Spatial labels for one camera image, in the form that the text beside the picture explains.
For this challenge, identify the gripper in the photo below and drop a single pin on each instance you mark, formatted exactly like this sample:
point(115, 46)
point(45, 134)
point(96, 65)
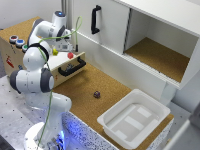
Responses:
point(64, 41)

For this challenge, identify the yellow block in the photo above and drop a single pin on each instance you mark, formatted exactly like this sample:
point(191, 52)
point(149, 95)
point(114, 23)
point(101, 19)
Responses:
point(55, 52)

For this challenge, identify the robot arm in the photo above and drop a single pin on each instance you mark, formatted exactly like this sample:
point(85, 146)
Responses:
point(33, 80)

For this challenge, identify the green button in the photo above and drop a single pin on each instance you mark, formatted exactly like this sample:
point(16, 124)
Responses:
point(24, 47)

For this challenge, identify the blue button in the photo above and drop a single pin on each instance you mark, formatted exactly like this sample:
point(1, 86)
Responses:
point(20, 42)

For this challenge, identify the white sliding door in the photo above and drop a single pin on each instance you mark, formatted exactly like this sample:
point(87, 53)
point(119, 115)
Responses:
point(111, 23)

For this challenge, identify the red button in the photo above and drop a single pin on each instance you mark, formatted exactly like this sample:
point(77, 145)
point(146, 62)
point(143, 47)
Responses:
point(13, 39)

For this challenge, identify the purple block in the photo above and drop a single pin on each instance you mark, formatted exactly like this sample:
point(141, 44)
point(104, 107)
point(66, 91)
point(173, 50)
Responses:
point(96, 94)

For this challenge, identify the white cabinet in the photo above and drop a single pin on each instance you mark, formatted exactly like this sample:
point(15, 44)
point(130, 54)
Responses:
point(160, 56)

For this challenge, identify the white plastic box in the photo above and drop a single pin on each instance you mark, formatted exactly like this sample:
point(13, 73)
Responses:
point(133, 121)

